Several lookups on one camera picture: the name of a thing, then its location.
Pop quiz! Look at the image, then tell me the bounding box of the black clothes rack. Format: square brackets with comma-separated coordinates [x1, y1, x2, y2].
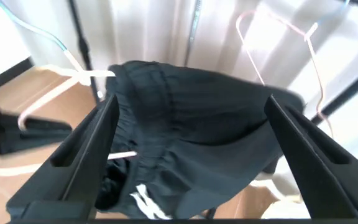
[68, 0, 358, 125]

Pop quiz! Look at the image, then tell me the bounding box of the pink clothes hanger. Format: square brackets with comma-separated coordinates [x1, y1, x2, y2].
[236, 0, 351, 139]
[0, 0, 138, 177]

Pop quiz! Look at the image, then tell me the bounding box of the beige curtain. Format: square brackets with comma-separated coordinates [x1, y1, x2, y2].
[0, 0, 358, 175]

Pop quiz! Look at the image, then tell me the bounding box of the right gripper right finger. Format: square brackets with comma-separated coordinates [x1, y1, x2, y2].
[264, 95, 358, 218]

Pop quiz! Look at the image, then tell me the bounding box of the black garment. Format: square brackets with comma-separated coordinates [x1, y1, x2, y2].
[94, 60, 306, 220]

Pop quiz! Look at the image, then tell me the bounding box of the thin grey curtain wand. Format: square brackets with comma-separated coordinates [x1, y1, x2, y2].
[183, 0, 203, 67]

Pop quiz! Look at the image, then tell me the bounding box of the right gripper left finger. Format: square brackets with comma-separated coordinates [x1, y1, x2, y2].
[6, 95, 121, 218]

